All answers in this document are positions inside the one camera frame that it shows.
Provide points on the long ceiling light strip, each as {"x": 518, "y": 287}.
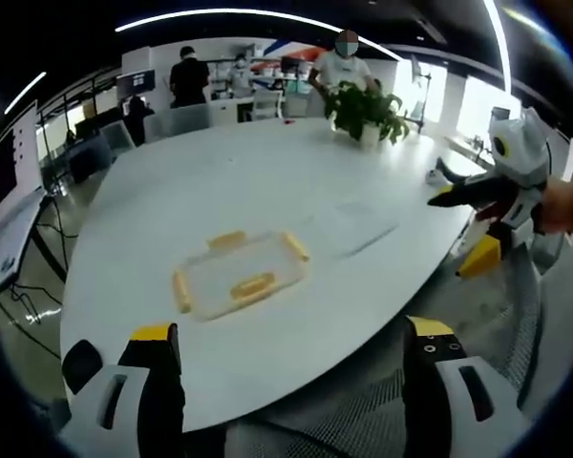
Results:
{"x": 501, "y": 43}
{"x": 248, "y": 16}
{"x": 26, "y": 90}

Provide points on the white office chair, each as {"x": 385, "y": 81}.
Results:
{"x": 267, "y": 105}

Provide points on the green potted plant white pot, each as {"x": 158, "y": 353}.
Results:
{"x": 365, "y": 112}

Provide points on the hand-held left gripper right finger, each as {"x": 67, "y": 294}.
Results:
{"x": 439, "y": 405}

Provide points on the clear container lid yellow clips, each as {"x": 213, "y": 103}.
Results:
{"x": 241, "y": 276}

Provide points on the clear plastic container piece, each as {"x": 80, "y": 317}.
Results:
{"x": 358, "y": 226}

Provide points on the dark office chair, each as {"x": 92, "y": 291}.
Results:
{"x": 91, "y": 160}

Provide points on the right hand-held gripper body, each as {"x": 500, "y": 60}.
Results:
{"x": 523, "y": 152}

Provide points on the white display board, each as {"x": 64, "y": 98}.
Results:
{"x": 26, "y": 157}

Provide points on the small red object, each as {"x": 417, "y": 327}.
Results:
{"x": 289, "y": 122}

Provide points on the person's right hand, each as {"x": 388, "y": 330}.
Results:
{"x": 566, "y": 207}

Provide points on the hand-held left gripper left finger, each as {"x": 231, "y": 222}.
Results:
{"x": 129, "y": 405}

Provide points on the grey office chair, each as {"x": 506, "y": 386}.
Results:
{"x": 117, "y": 136}

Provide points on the white side desk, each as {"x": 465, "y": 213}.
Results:
{"x": 9, "y": 238}

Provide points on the dark computer monitor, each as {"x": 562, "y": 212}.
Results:
{"x": 136, "y": 82}

